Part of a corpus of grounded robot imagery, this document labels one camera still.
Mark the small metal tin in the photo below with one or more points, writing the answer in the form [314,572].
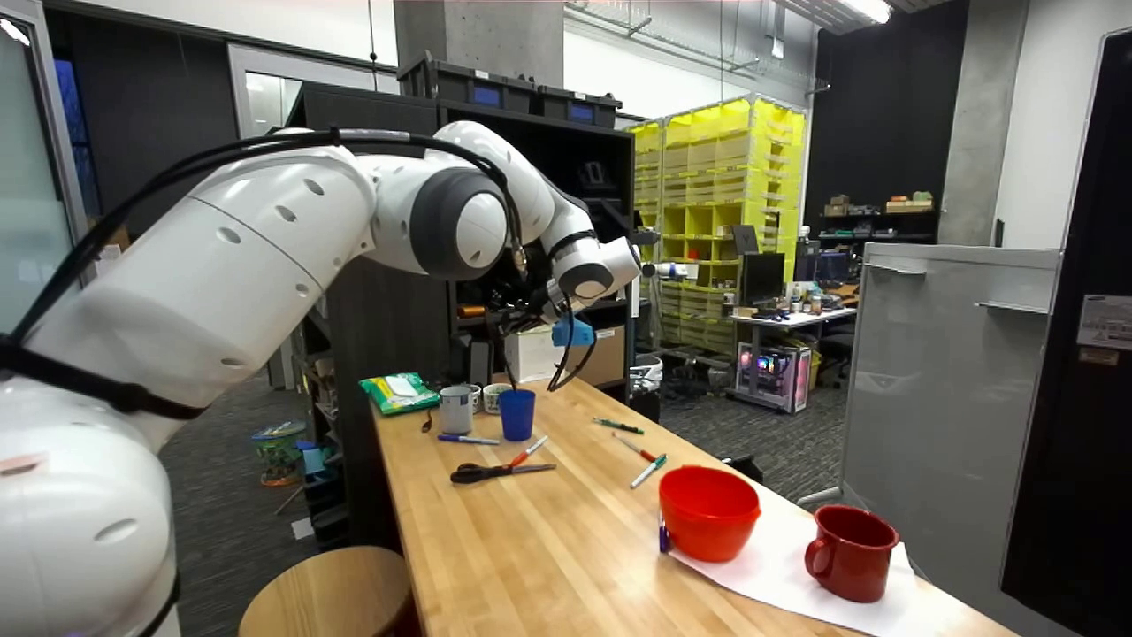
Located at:
[494,393]

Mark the white paper sheet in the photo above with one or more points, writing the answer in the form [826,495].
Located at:
[778,577]

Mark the large red cup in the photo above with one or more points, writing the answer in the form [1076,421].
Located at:
[709,512]

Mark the round wooden stool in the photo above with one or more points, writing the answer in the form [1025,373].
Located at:
[330,590]

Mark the black scissors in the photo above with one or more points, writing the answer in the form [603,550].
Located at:
[479,472]

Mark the small dark red mug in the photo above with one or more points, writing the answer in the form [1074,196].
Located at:
[849,550]

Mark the lit computer case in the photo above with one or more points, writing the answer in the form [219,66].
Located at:
[774,377]

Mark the white marker green cap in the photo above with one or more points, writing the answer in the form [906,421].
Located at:
[649,469]

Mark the dark trash bin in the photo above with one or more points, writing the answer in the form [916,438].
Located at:
[644,377]

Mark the blue marker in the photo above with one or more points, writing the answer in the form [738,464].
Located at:
[662,538]

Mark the white box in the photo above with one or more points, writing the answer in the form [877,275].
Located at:
[531,359]

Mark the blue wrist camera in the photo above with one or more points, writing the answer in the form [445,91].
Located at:
[574,333]

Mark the blue pen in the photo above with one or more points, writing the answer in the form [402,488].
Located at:
[467,438]

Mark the black door panel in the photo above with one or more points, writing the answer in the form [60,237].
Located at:
[1084,472]

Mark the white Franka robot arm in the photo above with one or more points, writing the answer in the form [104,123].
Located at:
[234,269]

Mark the blue plastic cup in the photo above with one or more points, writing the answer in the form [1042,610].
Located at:
[513,412]

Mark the white paper label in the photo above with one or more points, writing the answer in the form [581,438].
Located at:
[1110,321]

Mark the green blue floor clutter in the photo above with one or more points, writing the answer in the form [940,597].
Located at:
[283,454]

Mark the red capped white marker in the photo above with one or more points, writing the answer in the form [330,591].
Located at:
[525,449]

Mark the dark shelf with clutter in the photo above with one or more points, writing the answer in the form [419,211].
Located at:
[877,205]

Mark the yellow bin rack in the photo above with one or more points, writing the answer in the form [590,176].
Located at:
[754,163]

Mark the black shelf unit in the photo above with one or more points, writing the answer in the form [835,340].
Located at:
[389,340]

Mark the dark computer monitor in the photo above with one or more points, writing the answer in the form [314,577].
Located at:
[763,275]

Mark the green wipes packet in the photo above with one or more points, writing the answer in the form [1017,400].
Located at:
[399,389]

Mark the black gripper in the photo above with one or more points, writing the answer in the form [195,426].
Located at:
[525,288]

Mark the ceiling light strip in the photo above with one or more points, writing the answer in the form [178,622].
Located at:
[869,9]

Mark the dark green marker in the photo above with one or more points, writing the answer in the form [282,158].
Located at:
[619,421]

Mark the white desk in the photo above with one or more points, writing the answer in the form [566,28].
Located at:
[791,316]

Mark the brown cardboard box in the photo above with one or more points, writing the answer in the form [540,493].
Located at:
[611,355]

